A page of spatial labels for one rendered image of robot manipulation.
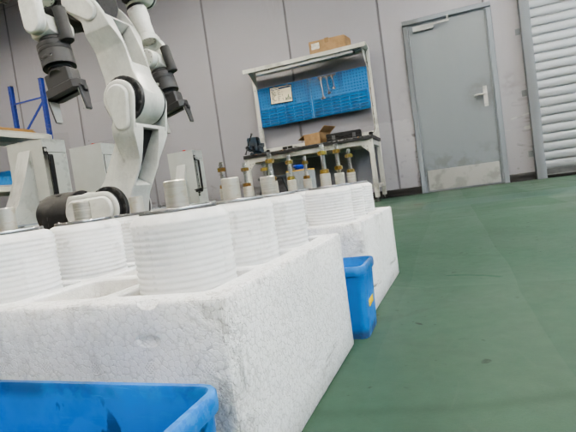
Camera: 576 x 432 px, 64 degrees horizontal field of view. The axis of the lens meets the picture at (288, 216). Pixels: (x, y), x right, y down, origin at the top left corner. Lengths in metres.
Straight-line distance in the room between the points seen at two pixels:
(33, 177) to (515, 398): 3.10
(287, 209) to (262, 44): 6.15
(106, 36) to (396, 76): 4.91
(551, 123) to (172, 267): 5.83
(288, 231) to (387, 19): 5.82
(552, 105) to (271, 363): 5.82
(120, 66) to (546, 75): 5.20
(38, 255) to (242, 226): 0.23
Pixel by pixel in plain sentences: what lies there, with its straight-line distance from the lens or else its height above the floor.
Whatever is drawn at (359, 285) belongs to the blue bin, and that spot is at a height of 0.09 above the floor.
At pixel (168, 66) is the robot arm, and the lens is 1.82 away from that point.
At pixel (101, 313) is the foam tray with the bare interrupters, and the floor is 0.17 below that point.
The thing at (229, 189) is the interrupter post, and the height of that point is 0.27.
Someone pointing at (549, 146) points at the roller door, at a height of 0.36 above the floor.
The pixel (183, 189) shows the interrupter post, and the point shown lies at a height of 0.27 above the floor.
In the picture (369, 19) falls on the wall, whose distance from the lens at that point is 6.42.
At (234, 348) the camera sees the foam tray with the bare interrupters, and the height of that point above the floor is 0.14.
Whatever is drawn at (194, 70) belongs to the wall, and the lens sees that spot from 7.14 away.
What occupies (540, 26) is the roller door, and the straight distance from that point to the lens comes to 6.28.
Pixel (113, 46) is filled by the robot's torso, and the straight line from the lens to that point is 1.63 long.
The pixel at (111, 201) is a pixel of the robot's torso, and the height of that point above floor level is 0.30.
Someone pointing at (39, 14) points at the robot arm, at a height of 0.81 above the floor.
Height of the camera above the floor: 0.25
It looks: 3 degrees down
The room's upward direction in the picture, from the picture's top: 8 degrees counter-clockwise
